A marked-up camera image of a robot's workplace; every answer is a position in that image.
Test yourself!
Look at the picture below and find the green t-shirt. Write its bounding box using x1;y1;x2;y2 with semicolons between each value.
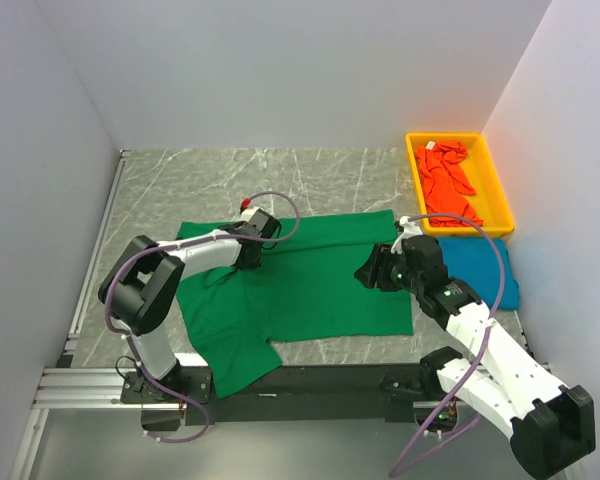
176;210;414;398

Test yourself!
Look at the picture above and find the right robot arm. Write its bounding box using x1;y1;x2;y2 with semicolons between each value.
354;235;596;479

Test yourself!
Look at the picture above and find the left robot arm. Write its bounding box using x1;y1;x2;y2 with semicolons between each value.
98;208;282;396

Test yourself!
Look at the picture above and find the blue folded t-shirt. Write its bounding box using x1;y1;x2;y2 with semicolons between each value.
437;237;520;310

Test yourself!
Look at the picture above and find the orange t-shirt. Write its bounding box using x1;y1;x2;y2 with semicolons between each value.
414;141;484;228

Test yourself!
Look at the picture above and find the yellow plastic bin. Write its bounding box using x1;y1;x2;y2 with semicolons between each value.
405;132;514;238

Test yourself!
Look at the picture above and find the black base beam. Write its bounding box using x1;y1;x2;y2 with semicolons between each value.
120;363;444;432

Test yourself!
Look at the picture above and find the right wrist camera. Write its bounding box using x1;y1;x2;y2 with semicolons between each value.
391;216;423;254

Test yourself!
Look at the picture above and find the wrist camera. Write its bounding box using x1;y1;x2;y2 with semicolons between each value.
391;216;423;254
239;198;266;223

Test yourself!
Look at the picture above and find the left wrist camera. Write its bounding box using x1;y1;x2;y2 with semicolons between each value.
239;198;266;223

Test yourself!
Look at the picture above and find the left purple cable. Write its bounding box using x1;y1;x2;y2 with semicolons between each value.
104;191;301;444

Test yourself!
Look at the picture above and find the aluminium frame rail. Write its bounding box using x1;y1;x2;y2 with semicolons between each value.
32;363;562;409

